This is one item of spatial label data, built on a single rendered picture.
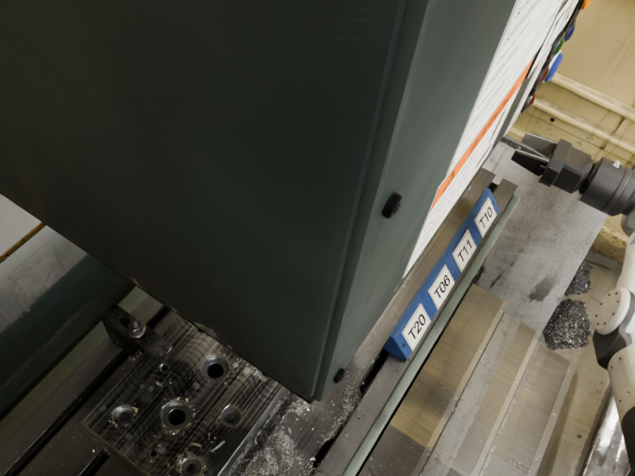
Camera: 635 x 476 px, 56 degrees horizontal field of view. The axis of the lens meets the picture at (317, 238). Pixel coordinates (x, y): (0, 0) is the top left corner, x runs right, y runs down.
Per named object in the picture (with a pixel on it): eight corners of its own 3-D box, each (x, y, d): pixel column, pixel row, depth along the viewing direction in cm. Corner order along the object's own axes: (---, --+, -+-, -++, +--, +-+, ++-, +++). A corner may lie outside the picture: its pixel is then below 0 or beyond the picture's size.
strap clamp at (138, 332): (177, 366, 111) (167, 331, 99) (164, 380, 110) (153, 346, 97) (123, 329, 115) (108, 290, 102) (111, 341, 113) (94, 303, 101)
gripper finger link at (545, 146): (519, 144, 116) (549, 158, 115) (526, 129, 114) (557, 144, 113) (521, 141, 117) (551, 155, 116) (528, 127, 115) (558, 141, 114)
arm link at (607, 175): (568, 124, 112) (630, 152, 110) (543, 165, 118) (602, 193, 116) (557, 149, 103) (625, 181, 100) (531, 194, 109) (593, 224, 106)
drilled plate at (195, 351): (300, 372, 109) (301, 361, 104) (195, 516, 94) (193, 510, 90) (200, 306, 114) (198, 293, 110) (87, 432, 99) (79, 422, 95)
